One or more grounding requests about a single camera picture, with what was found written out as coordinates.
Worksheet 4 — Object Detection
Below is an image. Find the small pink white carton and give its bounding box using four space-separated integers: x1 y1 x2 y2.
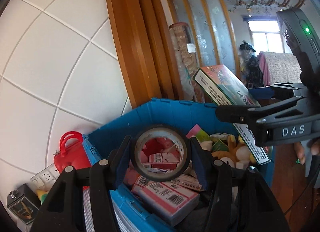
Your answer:
131 174 152 195

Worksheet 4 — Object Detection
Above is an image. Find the brown plush toy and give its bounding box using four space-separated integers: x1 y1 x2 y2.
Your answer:
212 134 252 170

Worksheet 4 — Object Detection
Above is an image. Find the pink green eraser block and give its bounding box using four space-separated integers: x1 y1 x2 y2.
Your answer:
186 124 211 143

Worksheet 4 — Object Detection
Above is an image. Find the black adhesive tape roll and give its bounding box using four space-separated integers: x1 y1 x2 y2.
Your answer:
130 124 192 182

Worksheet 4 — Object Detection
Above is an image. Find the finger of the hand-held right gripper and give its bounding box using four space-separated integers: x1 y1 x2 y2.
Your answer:
247 83 307 100
215 96 312 129

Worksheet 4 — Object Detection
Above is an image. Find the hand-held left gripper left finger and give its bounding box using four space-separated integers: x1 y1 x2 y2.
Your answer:
30 136 133 232

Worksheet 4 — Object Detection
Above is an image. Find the black cable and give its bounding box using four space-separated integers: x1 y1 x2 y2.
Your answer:
284 169 320 215

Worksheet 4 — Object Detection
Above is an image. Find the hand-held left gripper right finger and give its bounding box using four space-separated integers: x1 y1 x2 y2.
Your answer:
189 137 290 232

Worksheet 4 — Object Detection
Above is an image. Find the blue plastic crate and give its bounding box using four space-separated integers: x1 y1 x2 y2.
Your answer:
82 97 275 232

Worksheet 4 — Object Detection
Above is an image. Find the green board game box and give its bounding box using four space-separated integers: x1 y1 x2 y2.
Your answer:
192 64 273 165

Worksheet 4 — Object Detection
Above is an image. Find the dark decorative plant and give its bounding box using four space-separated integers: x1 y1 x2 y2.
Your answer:
239 42 263 89

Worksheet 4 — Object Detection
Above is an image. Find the person's right hand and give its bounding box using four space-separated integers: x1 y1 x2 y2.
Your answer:
294 138 320 165

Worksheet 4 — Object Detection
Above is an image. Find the black gold gift box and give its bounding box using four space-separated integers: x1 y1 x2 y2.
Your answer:
6 183 42 225

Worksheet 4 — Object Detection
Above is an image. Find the red toy handbag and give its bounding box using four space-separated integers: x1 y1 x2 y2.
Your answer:
54 131 92 190

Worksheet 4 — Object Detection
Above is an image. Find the tall clear snack jar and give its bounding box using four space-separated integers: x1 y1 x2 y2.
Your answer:
169 22 201 102

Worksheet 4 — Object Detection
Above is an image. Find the pink cloth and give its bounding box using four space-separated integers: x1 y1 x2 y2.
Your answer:
258 53 268 85

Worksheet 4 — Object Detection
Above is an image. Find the grey striped sheet stack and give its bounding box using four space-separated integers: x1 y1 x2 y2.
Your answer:
82 186 131 232

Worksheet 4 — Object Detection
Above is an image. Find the wooden frosted glass partition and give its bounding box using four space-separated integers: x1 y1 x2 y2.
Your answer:
160 0 241 77

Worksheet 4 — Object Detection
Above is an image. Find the small yellow green toy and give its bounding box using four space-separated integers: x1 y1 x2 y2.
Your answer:
36 188 50 204

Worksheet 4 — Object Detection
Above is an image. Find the large pink white carton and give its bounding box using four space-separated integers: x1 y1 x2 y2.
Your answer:
139 181 200 226

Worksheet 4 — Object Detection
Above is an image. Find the beige patterned sofa cover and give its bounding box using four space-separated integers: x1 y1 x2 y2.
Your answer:
259 51 304 85

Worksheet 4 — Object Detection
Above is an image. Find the wooden door frame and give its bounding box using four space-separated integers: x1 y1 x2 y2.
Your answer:
103 0 183 109

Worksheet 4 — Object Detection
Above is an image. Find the window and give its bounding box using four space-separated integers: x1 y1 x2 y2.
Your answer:
241 14 292 54

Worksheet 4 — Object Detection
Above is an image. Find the white wall socket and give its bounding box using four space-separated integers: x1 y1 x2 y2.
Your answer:
30 164 59 187

